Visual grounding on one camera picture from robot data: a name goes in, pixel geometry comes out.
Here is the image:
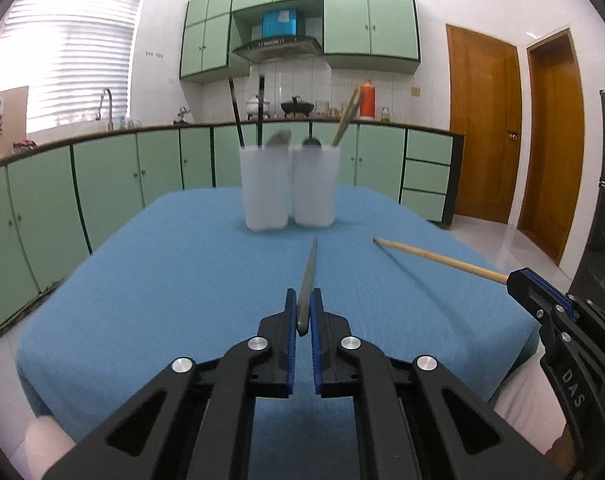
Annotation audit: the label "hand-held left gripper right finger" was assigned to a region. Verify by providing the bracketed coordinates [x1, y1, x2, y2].
[310, 287, 566, 480]

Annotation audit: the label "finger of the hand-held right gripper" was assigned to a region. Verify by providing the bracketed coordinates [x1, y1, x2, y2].
[507, 268, 581, 326]

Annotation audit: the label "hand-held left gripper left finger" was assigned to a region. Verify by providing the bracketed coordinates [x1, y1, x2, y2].
[42, 287, 299, 480]

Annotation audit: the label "wooden chopstick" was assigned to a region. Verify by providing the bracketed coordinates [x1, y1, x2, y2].
[331, 87, 359, 148]
[373, 237, 511, 285]

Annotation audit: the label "white translucent plastic container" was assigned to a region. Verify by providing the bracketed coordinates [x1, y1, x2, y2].
[291, 146, 340, 228]
[239, 145, 290, 232]

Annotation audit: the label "black chopstick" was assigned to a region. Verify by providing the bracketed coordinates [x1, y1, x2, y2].
[258, 75, 266, 149]

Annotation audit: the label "person's right forearm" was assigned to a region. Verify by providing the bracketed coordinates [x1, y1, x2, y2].
[545, 425, 583, 468]

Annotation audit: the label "white pants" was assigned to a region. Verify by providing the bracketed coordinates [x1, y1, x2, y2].
[23, 357, 571, 480]

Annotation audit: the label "black appliance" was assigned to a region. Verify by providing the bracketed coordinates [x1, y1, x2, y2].
[567, 90, 605, 326]

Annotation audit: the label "plain wooden door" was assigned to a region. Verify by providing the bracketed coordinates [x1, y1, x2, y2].
[517, 27, 586, 266]

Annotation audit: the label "blue tablecloth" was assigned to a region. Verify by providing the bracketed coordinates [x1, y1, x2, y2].
[15, 185, 541, 480]

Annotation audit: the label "grey spoon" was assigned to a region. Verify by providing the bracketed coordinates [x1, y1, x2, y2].
[264, 129, 293, 150]

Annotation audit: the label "orange thermos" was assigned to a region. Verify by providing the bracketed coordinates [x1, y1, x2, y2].
[359, 79, 376, 121]

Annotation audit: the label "black wok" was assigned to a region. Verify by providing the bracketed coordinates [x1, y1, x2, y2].
[280, 96, 315, 117]

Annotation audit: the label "white cooking pot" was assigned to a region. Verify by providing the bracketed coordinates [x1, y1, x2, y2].
[246, 96, 272, 120]

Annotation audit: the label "green base cabinets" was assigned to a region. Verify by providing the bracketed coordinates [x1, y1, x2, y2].
[0, 119, 466, 341]

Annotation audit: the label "metal range hood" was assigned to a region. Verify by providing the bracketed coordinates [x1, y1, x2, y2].
[231, 35, 324, 63]

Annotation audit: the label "metal sink faucet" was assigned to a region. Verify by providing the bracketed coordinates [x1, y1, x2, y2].
[98, 87, 114, 131]

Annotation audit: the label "blue box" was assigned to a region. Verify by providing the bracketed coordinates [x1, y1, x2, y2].
[261, 7, 299, 40]

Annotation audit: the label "cardboard box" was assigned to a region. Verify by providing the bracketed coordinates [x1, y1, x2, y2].
[0, 85, 30, 161]

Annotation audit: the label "white window blind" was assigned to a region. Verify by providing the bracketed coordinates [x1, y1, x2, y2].
[0, 0, 147, 133]

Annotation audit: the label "wooden door with handle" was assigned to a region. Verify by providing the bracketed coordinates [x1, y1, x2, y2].
[445, 23, 524, 226]

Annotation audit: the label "green wall cabinets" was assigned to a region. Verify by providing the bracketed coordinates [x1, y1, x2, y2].
[179, 0, 422, 85]

